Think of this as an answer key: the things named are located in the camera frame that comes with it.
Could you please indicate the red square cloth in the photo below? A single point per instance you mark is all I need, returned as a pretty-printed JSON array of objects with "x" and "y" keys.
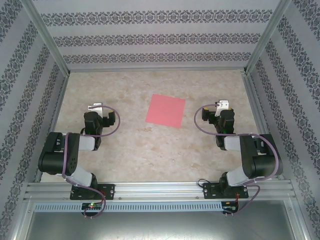
[{"x": 165, "y": 111}]

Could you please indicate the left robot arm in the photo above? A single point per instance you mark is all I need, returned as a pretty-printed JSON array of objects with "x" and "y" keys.
[{"x": 57, "y": 155}]

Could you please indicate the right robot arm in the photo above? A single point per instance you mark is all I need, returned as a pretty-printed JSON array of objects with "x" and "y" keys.
[{"x": 262, "y": 160}]

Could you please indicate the grey metal sheet panel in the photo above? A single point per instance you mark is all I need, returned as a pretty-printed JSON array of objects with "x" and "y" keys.
[{"x": 160, "y": 226}]

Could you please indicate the left circuit board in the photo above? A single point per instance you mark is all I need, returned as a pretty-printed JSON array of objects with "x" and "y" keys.
[{"x": 92, "y": 206}]

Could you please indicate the circuit board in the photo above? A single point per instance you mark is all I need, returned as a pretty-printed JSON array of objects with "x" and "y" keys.
[
  {"x": 92, "y": 206},
  {"x": 230, "y": 208}
]

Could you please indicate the right circuit board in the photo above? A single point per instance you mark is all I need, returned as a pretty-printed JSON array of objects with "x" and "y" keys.
[{"x": 230, "y": 208}]

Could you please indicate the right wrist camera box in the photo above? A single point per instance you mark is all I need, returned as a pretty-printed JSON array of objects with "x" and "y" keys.
[{"x": 222, "y": 103}]

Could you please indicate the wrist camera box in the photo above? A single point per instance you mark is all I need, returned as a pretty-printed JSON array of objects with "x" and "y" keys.
[
  {"x": 96, "y": 108},
  {"x": 222, "y": 103}
]

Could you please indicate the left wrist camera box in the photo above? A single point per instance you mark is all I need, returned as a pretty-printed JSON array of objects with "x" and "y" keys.
[{"x": 96, "y": 108}]

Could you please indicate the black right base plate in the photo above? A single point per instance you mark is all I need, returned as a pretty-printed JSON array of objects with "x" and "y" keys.
[{"x": 210, "y": 190}]

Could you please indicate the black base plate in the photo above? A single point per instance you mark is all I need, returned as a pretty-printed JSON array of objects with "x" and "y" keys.
[
  {"x": 210, "y": 190},
  {"x": 110, "y": 191}
]

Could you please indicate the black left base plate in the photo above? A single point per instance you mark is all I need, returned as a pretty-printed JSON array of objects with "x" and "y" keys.
[{"x": 110, "y": 191}]

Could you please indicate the aluminium frame post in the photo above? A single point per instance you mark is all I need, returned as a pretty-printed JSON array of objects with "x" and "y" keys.
[
  {"x": 48, "y": 37},
  {"x": 265, "y": 37}
]

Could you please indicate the aluminium mounting rail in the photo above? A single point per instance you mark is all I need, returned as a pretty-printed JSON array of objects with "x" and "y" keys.
[{"x": 160, "y": 190}]

